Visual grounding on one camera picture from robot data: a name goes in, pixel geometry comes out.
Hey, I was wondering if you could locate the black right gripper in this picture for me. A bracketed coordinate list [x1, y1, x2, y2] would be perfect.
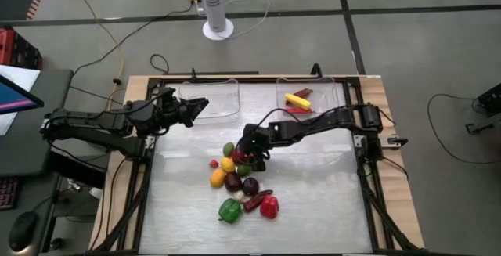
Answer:
[234, 122, 273, 173]

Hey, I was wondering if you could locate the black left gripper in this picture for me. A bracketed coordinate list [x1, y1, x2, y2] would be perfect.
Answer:
[158, 87, 211, 130]

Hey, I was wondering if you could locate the red round fruit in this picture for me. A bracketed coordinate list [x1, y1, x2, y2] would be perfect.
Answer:
[231, 148, 255, 167]

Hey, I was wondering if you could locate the yellow lemon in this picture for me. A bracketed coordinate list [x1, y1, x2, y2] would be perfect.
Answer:
[220, 156, 236, 174]

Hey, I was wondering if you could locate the purple onion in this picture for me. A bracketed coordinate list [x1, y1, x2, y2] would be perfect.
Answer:
[242, 177, 261, 197]

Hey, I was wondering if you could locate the dark maroon mango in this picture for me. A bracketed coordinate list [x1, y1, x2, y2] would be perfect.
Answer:
[224, 171, 243, 193]

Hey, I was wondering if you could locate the orange mango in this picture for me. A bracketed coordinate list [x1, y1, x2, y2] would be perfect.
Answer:
[209, 168, 228, 189]

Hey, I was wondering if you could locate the dark maroon chili pepper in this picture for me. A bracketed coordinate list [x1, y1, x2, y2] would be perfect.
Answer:
[243, 189, 274, 214]

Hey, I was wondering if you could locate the red bell pepper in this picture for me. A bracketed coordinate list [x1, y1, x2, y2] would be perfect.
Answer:
[259, 194, 280, 220]

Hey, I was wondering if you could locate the green bell pepper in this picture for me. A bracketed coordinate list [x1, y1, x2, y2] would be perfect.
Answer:
[217, 197, 243, 225]

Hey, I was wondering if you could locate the bright red chili pepper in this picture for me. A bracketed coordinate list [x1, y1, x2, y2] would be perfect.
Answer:
[284, 106, 315, 115]

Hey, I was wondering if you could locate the yellow corn cob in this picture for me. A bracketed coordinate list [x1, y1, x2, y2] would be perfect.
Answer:
[284, 92, 313, 112]

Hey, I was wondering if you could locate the brownish red chili pepper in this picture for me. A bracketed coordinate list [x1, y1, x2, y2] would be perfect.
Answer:
[285, 87, 315, 106]

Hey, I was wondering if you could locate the clear plastic basket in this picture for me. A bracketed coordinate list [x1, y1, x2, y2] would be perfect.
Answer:
[275, 75, 340, 121]
[178, 78, 241, 126]

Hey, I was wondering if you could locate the grey desk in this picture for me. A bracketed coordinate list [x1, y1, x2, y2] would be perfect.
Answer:
[0, 67, 74, 256]

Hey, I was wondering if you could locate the white paper sheet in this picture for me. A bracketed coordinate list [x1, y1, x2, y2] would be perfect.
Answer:
[0, 64, 41, 137]

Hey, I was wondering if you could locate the computer monitor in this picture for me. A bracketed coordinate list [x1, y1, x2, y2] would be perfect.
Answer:
[0, 74, 45, 116]

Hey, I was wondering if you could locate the red plastic crate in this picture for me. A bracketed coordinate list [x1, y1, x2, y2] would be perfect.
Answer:
[0, 28, 43, 71]

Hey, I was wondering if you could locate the backlit keyboard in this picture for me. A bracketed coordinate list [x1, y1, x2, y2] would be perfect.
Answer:
[0, 176, 20, 212]

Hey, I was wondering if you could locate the black computer mouse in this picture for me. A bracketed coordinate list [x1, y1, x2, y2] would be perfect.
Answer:
[8, 211, 39, 253]

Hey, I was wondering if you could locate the black floor device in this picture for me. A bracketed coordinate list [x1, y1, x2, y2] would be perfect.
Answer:
[464, 82, 501, 134]

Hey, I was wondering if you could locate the looped black cable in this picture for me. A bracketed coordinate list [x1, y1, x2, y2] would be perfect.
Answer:
[150, 53, 171, 75]

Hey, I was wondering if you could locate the black metal table frame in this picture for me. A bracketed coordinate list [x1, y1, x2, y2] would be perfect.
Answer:
[92, 74, 422, 255]

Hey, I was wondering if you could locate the yellow floor cable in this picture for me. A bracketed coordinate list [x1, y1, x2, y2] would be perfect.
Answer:
[62, 0, 125, 112]

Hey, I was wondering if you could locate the long black floor cable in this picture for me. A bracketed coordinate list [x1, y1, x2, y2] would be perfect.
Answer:
[71, 3, 196, 78]

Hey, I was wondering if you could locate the white fan cable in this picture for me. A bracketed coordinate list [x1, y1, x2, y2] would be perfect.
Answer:
[218, 0, 272, 40]

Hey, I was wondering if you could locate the thin black device cable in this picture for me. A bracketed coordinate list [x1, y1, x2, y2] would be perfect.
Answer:
[426, 93, 501, 166]

